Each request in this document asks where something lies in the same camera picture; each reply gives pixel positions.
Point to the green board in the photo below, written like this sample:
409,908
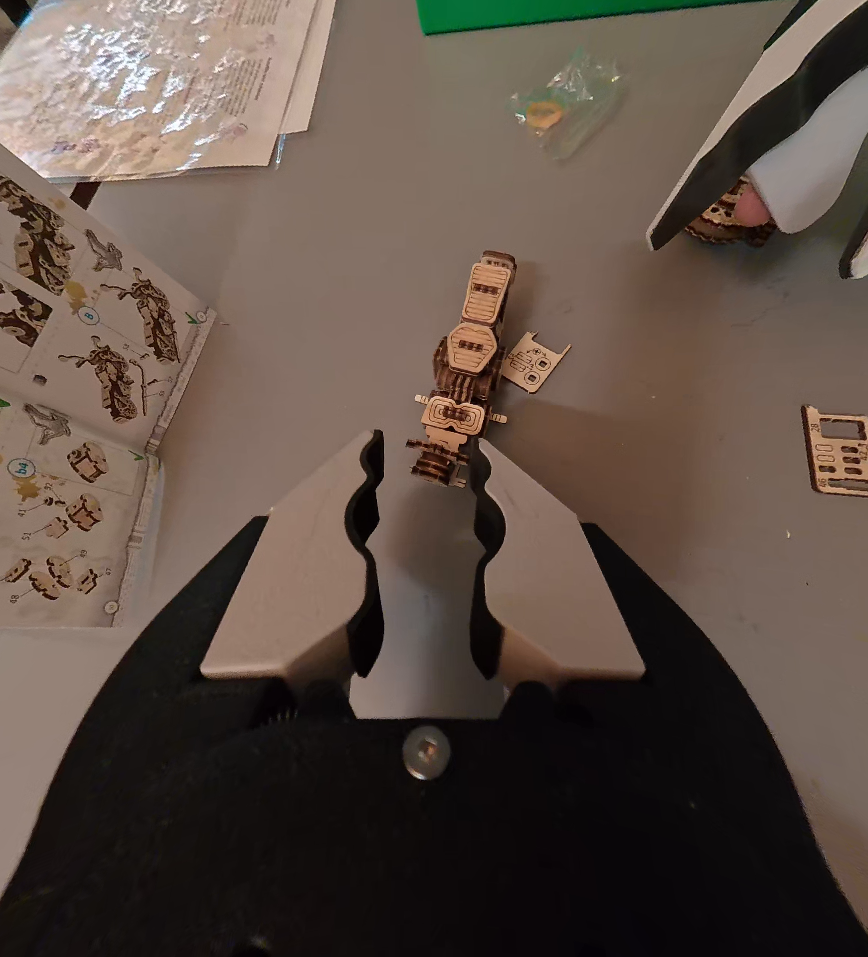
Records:
591,15

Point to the illustrated instruction booklet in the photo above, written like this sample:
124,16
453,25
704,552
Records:
52,374

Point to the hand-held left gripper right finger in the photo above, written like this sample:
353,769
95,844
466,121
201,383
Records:
561,590

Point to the small clear plastic bag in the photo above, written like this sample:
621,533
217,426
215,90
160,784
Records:
565,105

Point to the small slotted wooden part sheet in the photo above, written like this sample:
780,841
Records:
849,456

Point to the wooden gear wheel assembly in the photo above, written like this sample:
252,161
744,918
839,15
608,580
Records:
718,220

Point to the person's right hand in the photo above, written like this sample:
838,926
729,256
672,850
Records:
755,208

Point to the wooden motorcycle model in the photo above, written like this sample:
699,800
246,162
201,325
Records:
471,344

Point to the grey desk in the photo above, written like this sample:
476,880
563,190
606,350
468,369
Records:
665,336

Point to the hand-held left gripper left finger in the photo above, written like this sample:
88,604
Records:
292,583

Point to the clear plastic sleeve with papers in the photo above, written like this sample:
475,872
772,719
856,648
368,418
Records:
142,82

